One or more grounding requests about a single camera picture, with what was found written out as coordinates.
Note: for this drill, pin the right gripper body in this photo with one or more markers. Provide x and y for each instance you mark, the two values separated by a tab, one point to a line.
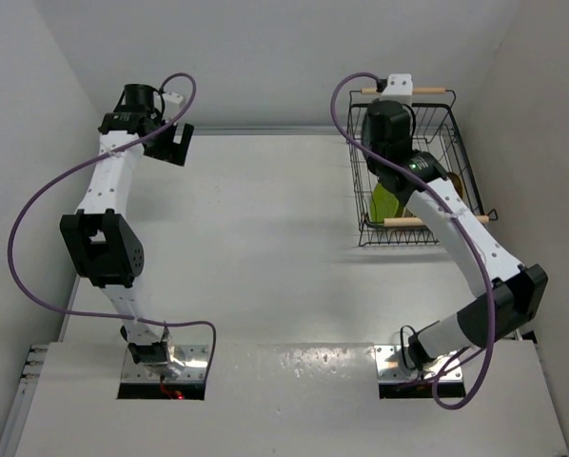
372	166

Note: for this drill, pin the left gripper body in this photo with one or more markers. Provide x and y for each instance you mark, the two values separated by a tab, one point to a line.
163	148

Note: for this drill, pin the lime green plate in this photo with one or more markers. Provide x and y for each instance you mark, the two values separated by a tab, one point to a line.
383	205

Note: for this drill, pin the yellow patterned plate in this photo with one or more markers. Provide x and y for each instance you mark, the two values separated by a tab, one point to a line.
457	183

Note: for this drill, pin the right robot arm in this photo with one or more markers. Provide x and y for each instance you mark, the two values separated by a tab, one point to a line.
507	292

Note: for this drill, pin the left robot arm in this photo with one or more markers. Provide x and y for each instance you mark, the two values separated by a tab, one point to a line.
102	245

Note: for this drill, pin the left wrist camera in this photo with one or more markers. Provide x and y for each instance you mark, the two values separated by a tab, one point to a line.
173	99

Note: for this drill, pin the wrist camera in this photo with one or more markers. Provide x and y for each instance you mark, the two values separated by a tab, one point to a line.
173	99
397	87

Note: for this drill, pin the black wire dish rack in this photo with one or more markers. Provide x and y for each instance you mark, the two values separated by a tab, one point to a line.
437	132

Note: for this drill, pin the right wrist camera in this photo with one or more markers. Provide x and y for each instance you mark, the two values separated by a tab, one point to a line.
397	87

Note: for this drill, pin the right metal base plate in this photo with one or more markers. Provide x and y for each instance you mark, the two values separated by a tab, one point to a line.
392	371

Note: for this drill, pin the metal base plate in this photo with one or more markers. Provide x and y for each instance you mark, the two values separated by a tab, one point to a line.
187	365
392	371

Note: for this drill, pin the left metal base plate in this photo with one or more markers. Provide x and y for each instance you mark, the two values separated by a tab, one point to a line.
187	365

